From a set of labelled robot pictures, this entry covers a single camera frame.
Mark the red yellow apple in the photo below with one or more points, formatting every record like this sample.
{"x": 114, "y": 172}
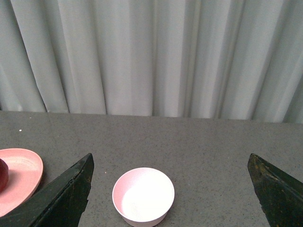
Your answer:
{"x": 4, "y": 174}

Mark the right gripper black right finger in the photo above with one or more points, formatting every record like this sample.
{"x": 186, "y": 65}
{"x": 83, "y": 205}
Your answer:
{"x": 280, "y": 195}

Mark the light pink bowl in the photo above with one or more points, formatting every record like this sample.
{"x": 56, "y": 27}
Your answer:
{"x": 143, "y": 196}

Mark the white pleated curtain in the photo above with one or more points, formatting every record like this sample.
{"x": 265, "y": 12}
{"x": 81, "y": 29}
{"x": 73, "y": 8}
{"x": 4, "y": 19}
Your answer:
{"x": 228, "y": 59}

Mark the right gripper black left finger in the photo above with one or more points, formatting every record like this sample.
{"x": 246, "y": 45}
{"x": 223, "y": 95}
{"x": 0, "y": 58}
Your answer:
{"x": 60, "y": 204}

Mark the pink round plate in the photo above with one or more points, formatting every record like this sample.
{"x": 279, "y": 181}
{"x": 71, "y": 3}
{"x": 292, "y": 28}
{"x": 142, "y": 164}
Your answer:
{"x": 25, "y": 169}

